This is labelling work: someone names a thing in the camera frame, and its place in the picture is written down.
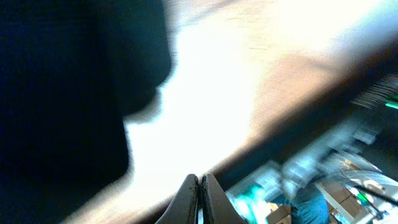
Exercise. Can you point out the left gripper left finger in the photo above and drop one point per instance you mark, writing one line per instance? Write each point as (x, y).
(183, 208)

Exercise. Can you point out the black t-shirt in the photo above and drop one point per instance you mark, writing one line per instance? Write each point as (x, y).
(70, 71)

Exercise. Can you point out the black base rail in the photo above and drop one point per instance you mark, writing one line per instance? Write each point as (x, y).
(355, 118)

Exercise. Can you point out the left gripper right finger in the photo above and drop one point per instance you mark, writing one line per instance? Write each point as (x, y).
(217, 209)

